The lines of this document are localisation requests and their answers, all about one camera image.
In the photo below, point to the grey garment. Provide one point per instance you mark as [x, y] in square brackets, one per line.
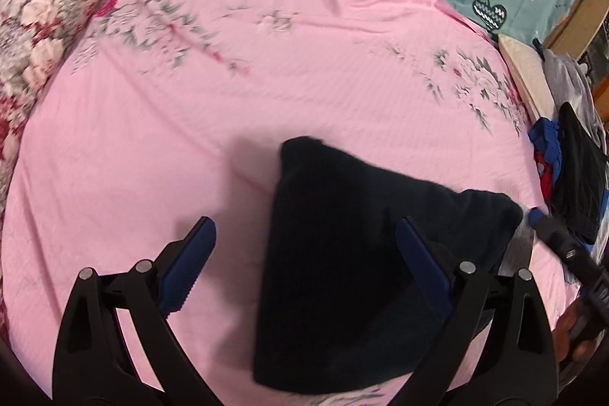
[568, 78]

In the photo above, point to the dark navy pants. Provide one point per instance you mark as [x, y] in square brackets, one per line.
[333, 244]

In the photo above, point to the red garment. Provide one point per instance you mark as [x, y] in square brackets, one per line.
[546, 177]

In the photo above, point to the pink floral bed sheet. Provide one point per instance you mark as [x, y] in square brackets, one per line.
[190, 101]

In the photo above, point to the blue garment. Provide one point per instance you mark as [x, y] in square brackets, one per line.
[547, 139]

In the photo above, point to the black garment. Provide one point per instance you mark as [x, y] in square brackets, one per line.
[580, 168]

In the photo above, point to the cream quilted pillow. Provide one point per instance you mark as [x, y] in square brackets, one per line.
[525, 73]

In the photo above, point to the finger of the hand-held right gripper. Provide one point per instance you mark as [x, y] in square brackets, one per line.
[540, 216]

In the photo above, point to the red floral pillow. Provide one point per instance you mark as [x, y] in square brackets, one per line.
[43, 6]

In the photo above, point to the person's right hand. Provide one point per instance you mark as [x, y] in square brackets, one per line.
[568, 339]

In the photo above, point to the wooden bed frame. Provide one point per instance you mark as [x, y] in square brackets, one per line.
[578, 16]

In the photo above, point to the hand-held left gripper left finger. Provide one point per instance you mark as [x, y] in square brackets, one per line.
[190, 263]

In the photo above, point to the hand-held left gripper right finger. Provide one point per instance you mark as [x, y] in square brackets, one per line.
[423, 265]

